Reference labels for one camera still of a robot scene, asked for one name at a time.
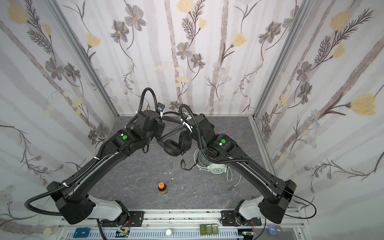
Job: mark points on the blue box on rail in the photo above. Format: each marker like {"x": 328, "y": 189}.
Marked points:
{"x": 81, "y": 233}

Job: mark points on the black blue headphones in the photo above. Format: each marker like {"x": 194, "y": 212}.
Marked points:
{"x": 179, "y": 140}

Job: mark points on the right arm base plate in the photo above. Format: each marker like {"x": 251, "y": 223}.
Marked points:
{"x": 233, "y": 219}

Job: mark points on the right corner aluminium profile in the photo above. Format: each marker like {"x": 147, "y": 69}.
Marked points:
{"x": 302, "y": 14}

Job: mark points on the mint green headphones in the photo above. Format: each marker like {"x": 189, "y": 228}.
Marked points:
{"x": 211, "y": 167}

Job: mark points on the small orange cap bottle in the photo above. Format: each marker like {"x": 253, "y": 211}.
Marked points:
{"x": 162, "y": 187}

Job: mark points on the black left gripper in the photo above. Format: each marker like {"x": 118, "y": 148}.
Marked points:
{"x": 160, "y": 130}

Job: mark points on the white round cap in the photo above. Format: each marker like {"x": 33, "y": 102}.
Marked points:
{"x": 169, "y": 232}

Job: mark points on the black corrugated left conduit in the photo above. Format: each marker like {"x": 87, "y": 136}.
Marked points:
{"x": 60, "y": 192}

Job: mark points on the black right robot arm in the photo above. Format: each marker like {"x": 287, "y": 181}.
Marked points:
{"x": 222, "y": 149}

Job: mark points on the blue grey box right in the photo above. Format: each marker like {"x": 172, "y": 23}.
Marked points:
{"x": 274, "y": 230}

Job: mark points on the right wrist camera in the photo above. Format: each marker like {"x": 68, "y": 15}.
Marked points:
{"x": 187, "y": 125}

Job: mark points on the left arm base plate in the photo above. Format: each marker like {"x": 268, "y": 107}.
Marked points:
{"x": 126, "y": 219}

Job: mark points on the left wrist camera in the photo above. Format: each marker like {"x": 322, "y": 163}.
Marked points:
{"x": 160, "y": 109}

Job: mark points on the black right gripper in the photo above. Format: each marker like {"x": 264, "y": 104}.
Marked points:
{"x": 194, "y": 129}

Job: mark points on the corner aluminium profile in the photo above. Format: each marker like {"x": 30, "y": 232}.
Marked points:
{"x": 302, "y": 14}
{"x": 81, "y": 53}

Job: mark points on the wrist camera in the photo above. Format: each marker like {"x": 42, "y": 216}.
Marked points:
{"x": 160, "y": 109}
{"x": 187, "y": 125}

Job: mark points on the left corner aluminium profile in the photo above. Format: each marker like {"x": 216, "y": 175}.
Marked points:
{"x": 81, "y": 53}

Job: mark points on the aluminium mounting rail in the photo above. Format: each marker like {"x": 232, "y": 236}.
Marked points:
{"x": 186, "y": 226}

